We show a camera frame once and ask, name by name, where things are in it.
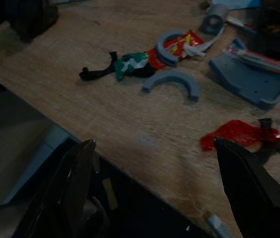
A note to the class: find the red yellow snack wrapper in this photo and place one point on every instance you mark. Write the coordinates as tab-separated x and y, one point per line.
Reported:
191	39

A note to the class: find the green white crumpled wrapper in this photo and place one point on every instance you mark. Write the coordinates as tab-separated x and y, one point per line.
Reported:
129	64

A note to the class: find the black plastic bag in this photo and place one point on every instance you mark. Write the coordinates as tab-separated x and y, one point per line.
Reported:
33	17

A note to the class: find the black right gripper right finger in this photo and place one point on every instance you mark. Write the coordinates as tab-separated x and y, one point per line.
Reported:
251	198

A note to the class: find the white paper strip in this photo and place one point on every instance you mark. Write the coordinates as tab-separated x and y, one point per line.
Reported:
211	42

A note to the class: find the small grey printed piece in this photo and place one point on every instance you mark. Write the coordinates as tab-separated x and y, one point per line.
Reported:
215	223

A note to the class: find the black curved plastic part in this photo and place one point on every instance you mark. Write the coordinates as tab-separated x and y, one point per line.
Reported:
97	73

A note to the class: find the red cellophane wrapper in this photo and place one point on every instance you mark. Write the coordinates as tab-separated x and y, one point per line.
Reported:
234	131

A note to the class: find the grey printed tray part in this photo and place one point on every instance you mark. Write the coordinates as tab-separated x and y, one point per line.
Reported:
248	81

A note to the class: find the white red marker pen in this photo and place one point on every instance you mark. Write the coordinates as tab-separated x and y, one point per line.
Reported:
261	58
240	24

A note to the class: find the grey cylindrical printed part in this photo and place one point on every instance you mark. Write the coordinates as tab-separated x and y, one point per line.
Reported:
219	12

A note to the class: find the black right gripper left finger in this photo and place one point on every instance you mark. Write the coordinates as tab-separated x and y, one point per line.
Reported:
63	198

